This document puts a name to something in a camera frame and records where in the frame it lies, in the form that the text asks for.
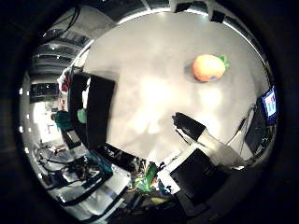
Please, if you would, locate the red cloth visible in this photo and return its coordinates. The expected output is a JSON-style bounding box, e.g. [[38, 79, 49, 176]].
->
[[60, 74, 71, 93]]

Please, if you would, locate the person in teal shirt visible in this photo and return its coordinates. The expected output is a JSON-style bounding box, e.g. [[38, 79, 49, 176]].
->
[[50, 110, 75, 132]]

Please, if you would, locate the green broccoli plush toy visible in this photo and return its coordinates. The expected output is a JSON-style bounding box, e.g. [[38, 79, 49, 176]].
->
[[77, 107, 89, 124]]

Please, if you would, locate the orange fruit plush toy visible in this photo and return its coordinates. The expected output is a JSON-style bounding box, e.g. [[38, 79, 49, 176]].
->
[[191, 53, 231, 83]]

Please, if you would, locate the blue screen tablet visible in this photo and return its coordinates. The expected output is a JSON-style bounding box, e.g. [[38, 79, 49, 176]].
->
[[261, 86, 278, 125]]

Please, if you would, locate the black cable bundle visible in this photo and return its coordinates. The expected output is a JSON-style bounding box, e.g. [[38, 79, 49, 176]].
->
[[36, 146, 107, 190]]

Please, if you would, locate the teal blue metal frame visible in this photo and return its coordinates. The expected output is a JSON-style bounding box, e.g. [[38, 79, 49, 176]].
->
[[89, 151, 114, 179]]

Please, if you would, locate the black chair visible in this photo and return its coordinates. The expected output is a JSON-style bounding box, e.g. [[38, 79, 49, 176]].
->
[[62, 129, 82, 150]]

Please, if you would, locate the black rectangular container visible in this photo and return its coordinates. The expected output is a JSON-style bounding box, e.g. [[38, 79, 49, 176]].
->
[[67, 72, 116, 150]]

